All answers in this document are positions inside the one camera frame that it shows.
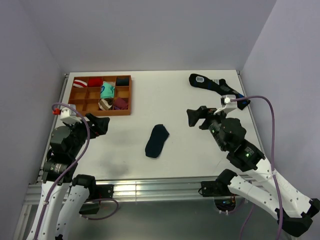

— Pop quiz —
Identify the aluminium table frame rail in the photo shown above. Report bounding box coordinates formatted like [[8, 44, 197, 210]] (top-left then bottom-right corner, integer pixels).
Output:
[[23, 174, 266, 206]]

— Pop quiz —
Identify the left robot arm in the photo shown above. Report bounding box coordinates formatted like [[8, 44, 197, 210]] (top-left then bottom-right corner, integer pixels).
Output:
[[27, 113, 110, 240]]

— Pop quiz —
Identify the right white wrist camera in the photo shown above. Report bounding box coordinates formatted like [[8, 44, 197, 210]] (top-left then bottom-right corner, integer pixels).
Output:
[[214, 94, 238, 115]]

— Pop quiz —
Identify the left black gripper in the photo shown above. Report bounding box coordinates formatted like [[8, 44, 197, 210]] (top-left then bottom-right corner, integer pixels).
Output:
[[63, 112, 109, 157]]

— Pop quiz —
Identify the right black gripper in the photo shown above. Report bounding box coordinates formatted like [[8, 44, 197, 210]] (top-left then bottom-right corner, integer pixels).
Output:
[[186, 105, 230, 151]]

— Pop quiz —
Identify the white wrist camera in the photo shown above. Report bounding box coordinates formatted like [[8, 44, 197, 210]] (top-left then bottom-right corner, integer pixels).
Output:
[[59, 107, 81, 125], [214, 94, 238, 115]]

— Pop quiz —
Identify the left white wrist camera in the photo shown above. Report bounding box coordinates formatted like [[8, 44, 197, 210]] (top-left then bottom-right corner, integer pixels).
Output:
[[59, 107, 81, 125]]

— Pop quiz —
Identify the black blue patterned sock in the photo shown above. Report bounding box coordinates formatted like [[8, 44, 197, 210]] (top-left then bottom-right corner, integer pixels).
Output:
[[189, 73, 245, 99]]

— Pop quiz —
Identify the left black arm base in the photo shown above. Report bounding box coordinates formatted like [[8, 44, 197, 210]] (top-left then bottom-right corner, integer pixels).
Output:
[[79, 184, 114, 215]]

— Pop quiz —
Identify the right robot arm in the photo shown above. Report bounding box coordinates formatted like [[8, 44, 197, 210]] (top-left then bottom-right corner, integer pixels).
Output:
[[186, 106, 320, 237]]

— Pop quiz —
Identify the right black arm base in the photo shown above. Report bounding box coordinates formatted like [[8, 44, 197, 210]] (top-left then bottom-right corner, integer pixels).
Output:
[[198, 180, 236, 212]]

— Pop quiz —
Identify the brown wooden organizer tray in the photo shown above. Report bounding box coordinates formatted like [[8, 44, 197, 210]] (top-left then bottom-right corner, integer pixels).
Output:
[[63, 75, 133, 117]]

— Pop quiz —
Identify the dark navy sock roll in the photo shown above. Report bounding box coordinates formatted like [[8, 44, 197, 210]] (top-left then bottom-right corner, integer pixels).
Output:
[[116, 77, 130, 87]]

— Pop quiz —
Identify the red white striped sock roll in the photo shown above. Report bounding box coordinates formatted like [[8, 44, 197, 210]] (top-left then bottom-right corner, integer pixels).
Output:
[[72, 79, 88, 88]]

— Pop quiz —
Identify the teal sock roll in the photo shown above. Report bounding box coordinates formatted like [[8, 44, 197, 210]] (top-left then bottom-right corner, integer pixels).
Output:
[[100, 82, 115, 99]]

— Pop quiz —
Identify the brown white sock roll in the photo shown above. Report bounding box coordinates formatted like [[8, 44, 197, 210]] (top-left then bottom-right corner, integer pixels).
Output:
[[98, 98, 114, 111]]

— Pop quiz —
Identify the purple sock roll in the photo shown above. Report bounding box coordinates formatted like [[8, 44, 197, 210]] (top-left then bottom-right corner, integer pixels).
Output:
[[113, 97, 129, 110]]

